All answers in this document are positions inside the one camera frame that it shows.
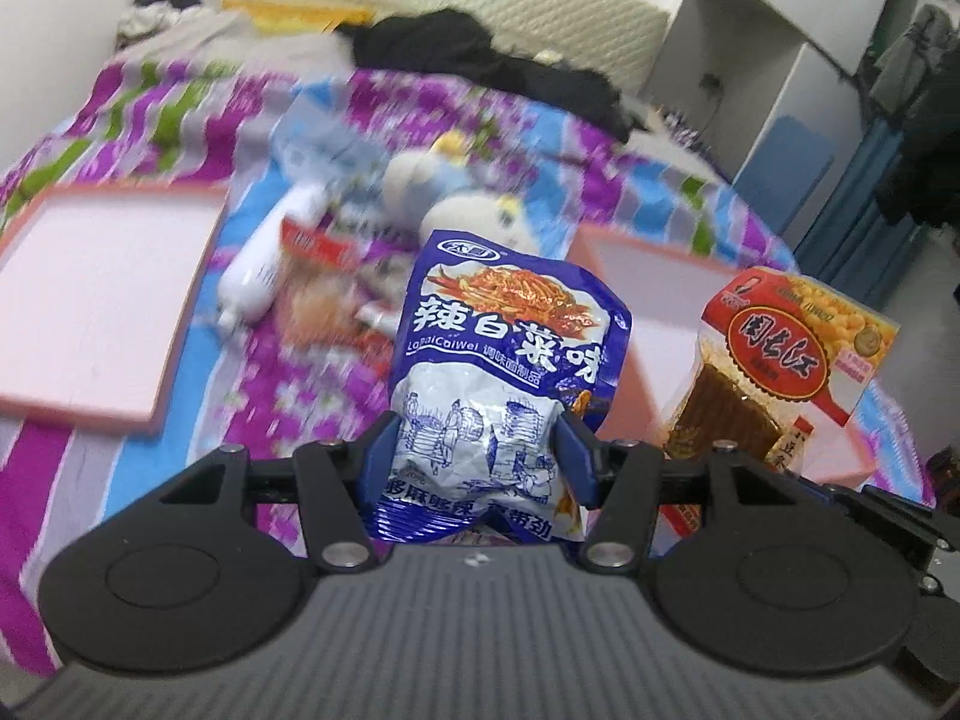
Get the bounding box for grey blanket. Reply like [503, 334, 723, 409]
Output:
[116, 11, 355, 80]

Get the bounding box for pink box lid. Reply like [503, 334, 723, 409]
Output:
[2, 184, 228, 434]

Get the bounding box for black clothing pile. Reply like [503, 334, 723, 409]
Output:
[335, 8, 631, 143]

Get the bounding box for white wardrobe shelf unit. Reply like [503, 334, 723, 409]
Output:
[644, 0, 910, 242]

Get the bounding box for white blue plush toy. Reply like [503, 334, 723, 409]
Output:
[381, 130, 539, 255]

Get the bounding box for white spray bottle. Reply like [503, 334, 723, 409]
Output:
[215, 182, 331, 337]

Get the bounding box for red yellow soybean snack bag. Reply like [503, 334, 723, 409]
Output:
[662, 266, 900, 488]

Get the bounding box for clothes heap on nightstand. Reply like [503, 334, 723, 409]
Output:
[114, 0, 206, 52]

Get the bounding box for blue curtain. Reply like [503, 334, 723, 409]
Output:
[794, 117, 923, 309]

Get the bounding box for colourful floral bedspread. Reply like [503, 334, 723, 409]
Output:
[2, 60, 796, 676]

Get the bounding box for light blue plastic bag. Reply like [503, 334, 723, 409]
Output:
[270, 93, 389, 193]

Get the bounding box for red clear dried snack bag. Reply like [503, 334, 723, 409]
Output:
[274, 218, 397, 349]

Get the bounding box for yellow pillow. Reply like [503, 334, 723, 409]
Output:
[220, 0, 376, 36]

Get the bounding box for deep pink cardboard box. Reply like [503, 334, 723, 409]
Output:
[565, 223, 879, 490]

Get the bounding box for blue white cabbage snack bag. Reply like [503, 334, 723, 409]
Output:
[366, 229, 631, 543]

